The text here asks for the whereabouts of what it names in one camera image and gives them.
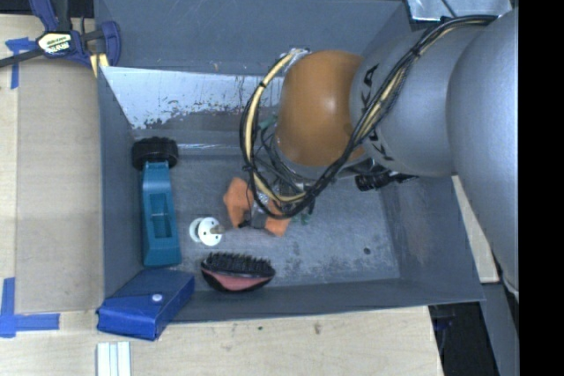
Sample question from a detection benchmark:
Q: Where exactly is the black bristle brush pink back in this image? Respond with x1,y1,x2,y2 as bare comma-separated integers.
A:
200,251,277,294

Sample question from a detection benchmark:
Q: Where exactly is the teal plastic tape dispenser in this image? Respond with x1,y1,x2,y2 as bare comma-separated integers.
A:
140,160,183,269

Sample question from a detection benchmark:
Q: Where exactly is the grey metal bin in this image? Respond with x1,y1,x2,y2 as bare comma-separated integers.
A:
92,0,488,323

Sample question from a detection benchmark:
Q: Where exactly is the brown cardboard board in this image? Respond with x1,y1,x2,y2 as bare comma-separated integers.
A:
14,56,106,314

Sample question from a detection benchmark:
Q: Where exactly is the orange cloth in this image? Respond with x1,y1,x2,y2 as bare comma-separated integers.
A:
222,176,293,239

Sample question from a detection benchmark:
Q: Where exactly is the white round plastic knob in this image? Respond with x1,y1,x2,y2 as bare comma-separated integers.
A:
189,216,225,247

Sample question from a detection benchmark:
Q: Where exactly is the blue box with white button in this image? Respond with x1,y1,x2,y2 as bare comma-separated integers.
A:
96,268,197,342

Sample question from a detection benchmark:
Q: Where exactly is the black ribbed round lid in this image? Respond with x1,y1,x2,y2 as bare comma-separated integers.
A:
130,136,180,172

